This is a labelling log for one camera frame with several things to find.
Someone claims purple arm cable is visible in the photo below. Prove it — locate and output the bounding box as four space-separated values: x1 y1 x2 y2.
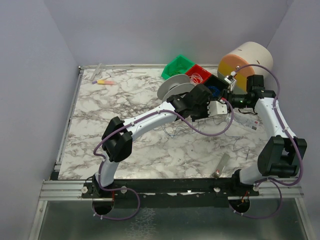
92 98 235 221
228 63 305 220

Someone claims green plastic bin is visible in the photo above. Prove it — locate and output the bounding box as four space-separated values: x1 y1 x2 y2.
161 54 196 80

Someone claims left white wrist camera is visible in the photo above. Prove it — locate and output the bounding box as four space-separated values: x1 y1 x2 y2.
207 101 228 118

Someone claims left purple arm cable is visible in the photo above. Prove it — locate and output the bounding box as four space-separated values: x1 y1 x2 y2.
92 98 235 221

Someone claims black mounting base bar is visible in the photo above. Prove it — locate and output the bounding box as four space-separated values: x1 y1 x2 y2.
81 173 259 209

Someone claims small grey staples box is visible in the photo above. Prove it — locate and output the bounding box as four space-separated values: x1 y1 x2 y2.
210 153 230 179

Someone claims grey plastic cable spool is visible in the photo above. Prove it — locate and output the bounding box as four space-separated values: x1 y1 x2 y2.
157 74 196 102

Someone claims large beige cylinder drum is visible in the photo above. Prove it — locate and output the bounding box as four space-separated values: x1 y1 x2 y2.
217 41 274 93

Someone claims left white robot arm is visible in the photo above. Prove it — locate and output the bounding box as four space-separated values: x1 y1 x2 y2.
93 84 212 189

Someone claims pink yellow marker pen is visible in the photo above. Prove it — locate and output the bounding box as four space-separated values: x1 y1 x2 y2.
92 79 117 86

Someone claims green coiled cable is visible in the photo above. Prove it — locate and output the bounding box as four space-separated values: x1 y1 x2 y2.
168 66 187 76

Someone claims clear plastic tube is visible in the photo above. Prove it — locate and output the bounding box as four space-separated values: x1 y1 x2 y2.
90 63 102 82

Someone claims black plastic bin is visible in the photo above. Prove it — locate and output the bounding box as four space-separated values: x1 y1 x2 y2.
203 74 229 98

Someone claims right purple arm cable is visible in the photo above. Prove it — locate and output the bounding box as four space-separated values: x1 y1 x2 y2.
228 63 305 220

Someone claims white coiled cable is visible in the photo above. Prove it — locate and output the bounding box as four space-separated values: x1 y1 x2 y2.
190 72 205 85

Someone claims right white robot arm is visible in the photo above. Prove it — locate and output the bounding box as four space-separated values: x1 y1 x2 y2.
221 74 307 185

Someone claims clear protractor packet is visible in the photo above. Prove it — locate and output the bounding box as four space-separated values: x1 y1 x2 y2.
233 113 264 133

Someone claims red plastic bin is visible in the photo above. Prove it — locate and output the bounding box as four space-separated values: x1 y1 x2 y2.
185 64 212 85

